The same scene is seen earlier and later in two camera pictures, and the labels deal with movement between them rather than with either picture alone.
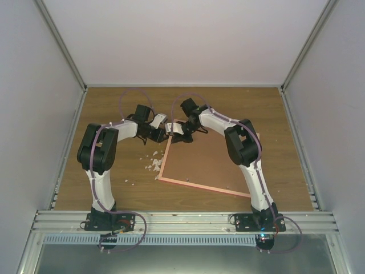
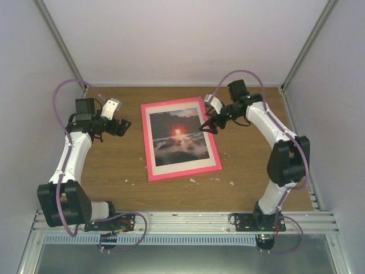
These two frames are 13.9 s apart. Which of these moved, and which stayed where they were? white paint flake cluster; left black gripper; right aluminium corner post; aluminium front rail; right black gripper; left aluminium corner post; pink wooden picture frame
Moved: white paint flake cluster; pink wooden picture frame; right black gripper; left black gripper
Stayed: left aluminium corner post; right aluminium corner post; aluminium front rail
